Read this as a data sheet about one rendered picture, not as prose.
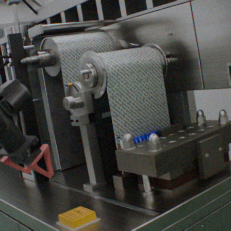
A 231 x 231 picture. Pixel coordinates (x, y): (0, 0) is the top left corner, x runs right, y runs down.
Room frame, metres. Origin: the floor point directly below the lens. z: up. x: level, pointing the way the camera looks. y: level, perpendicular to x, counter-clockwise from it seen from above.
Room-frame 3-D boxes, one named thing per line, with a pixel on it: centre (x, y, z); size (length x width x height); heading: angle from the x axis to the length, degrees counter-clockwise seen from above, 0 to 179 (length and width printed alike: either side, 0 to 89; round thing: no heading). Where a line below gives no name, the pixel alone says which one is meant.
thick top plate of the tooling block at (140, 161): (1.10, -0.19, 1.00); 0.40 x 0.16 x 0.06; 127
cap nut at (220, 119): (1.16, -0.35, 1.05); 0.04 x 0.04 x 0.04
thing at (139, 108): (1.17, -0.08, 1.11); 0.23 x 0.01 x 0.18; 127
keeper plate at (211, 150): (1.03, -0.26, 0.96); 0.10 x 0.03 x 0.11; 127
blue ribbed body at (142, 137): (1.15, -0.10, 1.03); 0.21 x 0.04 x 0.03; 127
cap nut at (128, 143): (1.04, -0.02, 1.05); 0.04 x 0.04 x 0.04
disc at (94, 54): (1.14, 0.05, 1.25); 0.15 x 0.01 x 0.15; 37
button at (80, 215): (0.88, 0.14, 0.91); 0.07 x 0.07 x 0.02; 37
